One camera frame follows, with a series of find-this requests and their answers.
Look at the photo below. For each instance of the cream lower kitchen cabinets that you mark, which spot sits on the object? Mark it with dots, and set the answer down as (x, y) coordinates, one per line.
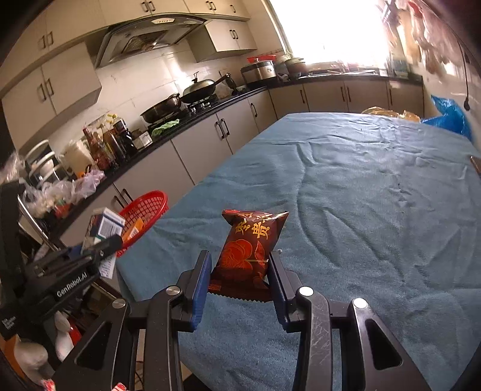
(195, 150)

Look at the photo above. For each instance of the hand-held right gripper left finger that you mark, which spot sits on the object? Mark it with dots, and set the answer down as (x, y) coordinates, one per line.
(199, 289)

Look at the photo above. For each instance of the cream upper wall cabinets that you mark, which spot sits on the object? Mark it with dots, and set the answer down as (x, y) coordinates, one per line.
(67, 82)

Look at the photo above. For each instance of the steel wok with lid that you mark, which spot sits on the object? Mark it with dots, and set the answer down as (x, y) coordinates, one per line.
(199, 90)

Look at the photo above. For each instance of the steel range hood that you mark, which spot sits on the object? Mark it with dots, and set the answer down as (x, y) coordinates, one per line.
(150, 37)

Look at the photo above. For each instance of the yellow plastic bag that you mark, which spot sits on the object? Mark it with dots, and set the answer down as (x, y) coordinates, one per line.
(375, 111)

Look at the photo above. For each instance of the silver rice cooker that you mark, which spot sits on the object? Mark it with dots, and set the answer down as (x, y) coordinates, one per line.
(259, 71)

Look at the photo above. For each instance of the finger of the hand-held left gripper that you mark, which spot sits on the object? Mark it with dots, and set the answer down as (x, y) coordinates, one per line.
(109, 244)

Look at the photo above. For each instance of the black kitchen countertop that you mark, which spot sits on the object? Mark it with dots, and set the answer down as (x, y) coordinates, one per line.
(244, 92)

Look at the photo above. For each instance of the blue towel table cover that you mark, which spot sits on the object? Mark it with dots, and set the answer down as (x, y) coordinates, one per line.
(357, 188)

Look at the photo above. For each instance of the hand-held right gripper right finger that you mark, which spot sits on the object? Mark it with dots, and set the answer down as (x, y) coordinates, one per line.
(276, 289)

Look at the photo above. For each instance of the orange small box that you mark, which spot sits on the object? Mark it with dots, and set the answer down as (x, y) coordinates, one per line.
(135, 227)

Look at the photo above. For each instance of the pile of clear plastic bags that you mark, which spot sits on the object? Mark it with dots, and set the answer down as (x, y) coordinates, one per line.
(64, 191)

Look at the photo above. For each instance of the row of sauce bottles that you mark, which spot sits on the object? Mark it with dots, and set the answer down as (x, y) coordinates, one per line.
(109, 144)

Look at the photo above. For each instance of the green rag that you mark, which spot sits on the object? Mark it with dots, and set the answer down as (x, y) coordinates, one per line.
(165, 127)

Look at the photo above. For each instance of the white plastic jug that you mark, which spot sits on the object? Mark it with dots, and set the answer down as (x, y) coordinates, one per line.
(77, 159)

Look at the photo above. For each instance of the dark frying pan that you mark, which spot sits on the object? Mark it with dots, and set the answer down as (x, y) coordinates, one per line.
(161, 109)

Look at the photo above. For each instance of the blue and white small box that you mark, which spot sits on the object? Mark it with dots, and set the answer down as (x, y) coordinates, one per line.
(105, 225)

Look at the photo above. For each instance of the grey cooking pot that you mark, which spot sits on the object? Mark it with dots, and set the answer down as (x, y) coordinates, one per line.
(296, 67)

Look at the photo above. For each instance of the bright kitchen window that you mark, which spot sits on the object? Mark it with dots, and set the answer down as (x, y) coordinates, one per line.
(330, 30)

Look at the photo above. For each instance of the blue plastic bag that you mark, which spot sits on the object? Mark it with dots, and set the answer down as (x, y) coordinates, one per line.
(449, 116)

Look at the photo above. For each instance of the red plastic basin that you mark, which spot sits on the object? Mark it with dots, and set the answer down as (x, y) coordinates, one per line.
(261, 58)

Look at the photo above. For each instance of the black gas stove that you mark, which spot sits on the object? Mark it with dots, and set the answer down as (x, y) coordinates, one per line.
(203, 107)

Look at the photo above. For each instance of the red plastic basket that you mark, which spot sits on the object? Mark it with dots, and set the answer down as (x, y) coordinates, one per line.
(150, 205)

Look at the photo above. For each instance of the hanging plastic bags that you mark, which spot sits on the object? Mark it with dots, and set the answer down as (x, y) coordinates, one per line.
(428, 45)

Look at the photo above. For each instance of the red snack packet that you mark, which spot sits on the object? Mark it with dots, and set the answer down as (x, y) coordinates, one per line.
(248, 248)

